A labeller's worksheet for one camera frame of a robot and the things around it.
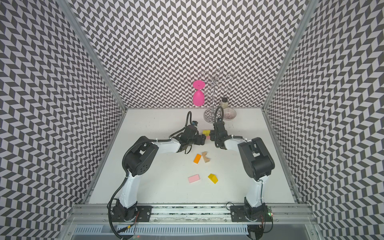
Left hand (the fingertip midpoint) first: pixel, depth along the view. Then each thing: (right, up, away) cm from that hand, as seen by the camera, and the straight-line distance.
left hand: (201, 136), depth 100 cm
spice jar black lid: (+17, +23, +10) cm, 31 cm away
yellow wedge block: (+6, -22, -17) cm, 28 cm away
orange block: (-3, -13, -8) cm, 16 cm away
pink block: (+4, -1, -1) cm, 5 cm away
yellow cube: (+4, +3, -1) cm, 5 cm away
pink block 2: (-5, -22, -16) cm, 28 cm away
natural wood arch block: (+3, -14, -9) cm, 17 cm away
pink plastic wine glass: (-2, +27, -6) cm, 27 cm away
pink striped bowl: (+21, +16, +12) cm, 29 cm away
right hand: (+10, 0, +1) cm, 10 cm away
